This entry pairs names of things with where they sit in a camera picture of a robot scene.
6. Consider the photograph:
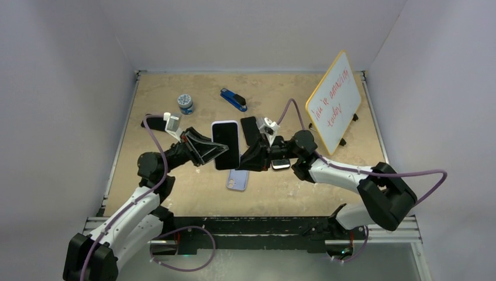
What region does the yellow framed whiteboard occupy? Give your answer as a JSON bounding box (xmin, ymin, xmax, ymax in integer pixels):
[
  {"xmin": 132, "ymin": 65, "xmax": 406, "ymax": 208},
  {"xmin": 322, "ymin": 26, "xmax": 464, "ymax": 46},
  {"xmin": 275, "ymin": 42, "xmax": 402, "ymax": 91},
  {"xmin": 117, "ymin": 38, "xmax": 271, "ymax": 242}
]
[{"xmin": 305, "ymin": 50, "xmax": 361, "ymax": 155}]

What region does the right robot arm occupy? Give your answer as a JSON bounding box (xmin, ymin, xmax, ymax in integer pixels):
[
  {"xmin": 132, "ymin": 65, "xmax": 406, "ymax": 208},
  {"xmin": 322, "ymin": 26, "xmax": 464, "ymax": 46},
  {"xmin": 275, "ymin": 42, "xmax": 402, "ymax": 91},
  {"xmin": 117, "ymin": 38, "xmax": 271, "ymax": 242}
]
[{"xmin": 239, "ymin": 130, "xmax": 418, "ymax": 238}]

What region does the blue stapler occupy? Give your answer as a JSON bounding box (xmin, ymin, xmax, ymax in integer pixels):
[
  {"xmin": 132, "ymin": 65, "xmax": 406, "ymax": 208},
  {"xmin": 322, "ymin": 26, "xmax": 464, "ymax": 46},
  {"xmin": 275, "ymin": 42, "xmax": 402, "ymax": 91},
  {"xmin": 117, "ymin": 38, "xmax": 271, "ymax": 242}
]
[{"xmin": 220, "ymin": 88, "xmax": 247, "ymax": 112}]

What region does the phone in clear case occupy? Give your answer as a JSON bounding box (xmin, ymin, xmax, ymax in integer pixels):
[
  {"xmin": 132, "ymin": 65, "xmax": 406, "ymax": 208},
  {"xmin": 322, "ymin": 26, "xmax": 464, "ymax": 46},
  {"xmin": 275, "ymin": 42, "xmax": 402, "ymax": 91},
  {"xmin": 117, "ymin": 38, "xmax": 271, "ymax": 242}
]
[{"xmin": 271, "ymin": 136, "xmax": 291, "ymax": 172}]

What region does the blue white jar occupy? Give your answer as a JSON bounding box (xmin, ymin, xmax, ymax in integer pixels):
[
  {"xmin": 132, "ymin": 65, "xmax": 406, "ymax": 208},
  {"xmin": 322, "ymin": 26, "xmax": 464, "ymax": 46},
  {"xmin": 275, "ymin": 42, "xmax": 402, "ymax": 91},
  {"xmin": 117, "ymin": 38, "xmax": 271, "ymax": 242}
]
[{"xmin": 177, "ymin": 94, "xmax": 194, "ymax": 115}]

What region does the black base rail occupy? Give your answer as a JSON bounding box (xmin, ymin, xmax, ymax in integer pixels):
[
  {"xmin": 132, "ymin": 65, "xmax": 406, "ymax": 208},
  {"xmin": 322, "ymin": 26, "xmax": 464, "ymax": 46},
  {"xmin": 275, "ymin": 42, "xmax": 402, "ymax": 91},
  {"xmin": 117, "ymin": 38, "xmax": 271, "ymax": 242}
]
[{"xmin": 135, "ymin": 215, "xmax": 367, "ymax": 257}]

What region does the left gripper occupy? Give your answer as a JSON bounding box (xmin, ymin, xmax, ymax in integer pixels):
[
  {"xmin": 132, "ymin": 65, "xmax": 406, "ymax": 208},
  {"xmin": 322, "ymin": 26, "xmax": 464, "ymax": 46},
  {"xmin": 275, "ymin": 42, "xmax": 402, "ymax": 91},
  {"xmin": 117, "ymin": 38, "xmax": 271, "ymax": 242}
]
[{"xmin": 161, "ymin": 129, "xmax": 230, "ymax": 176}]

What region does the lilac phone case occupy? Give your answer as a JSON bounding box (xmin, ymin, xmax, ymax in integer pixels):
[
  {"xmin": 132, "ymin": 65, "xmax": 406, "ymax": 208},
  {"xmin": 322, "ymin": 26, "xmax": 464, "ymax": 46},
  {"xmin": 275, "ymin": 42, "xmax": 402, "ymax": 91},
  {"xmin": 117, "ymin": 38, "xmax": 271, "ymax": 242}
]
[
  {"xmin": 211, "ymin": 120, "xmax": 242, "ymax": 172},
  {"xmin": 226, "ymin": 169, "xmax": 249, "ymax": 191}
]

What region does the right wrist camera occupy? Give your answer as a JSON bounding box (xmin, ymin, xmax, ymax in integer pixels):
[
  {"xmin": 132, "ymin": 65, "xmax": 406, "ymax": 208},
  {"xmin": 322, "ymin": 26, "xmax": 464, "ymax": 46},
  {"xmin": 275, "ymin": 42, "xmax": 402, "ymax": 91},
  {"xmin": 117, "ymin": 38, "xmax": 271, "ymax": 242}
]
[{"xmin": 256, "ymin": 117, "xmax": 280, "ymax": 146}]

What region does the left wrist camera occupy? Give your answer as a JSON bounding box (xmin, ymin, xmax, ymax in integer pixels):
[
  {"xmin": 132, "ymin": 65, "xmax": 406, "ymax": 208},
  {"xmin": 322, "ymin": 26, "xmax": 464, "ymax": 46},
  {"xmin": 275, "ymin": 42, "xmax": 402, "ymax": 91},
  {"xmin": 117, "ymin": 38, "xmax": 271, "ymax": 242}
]
[{"xmin": 163, "ymin": 112, "xmax": 183, "ymax": 141}]

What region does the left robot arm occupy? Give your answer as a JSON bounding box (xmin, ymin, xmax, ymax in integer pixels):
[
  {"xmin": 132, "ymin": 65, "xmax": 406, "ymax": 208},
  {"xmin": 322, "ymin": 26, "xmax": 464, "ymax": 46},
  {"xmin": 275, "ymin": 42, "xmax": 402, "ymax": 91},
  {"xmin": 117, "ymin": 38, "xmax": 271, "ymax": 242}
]
[{"xmin": 63, "ymin": 128, "xmax": 229, "ymax": 280}]

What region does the black phone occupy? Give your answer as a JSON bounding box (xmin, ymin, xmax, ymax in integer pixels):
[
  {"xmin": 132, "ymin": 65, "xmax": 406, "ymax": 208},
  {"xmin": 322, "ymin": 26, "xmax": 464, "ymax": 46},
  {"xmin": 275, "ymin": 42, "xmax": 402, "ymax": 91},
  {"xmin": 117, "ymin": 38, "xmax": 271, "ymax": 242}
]
[
  {"xmin": 213, "ymin": 123, "xmax": 240, "ymax": 170},
  {"xmin": 146, "ymin": 114, "xmax": 167, "ymax": 132}
]

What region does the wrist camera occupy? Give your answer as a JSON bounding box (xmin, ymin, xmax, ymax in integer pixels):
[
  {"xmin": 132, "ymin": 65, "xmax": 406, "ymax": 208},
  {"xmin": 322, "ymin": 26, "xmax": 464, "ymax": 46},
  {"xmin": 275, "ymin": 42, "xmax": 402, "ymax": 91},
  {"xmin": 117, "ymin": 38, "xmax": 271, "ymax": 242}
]
[
  {"xmin": 163, "ymin": 112, "xmax": 183, "ymax": 141},
  {"xmin": 256, "ymin": 117, "xmax": 280, "ymax": 146}
]

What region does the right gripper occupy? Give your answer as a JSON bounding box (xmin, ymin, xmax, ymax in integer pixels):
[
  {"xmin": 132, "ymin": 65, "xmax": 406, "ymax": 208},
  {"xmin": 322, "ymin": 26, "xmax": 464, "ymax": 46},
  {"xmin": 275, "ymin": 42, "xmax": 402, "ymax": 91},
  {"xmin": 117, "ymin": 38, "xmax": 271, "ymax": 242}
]
[{"xmin": 235, "ymin": 132, "xmax": 301, "ymax": 171}]

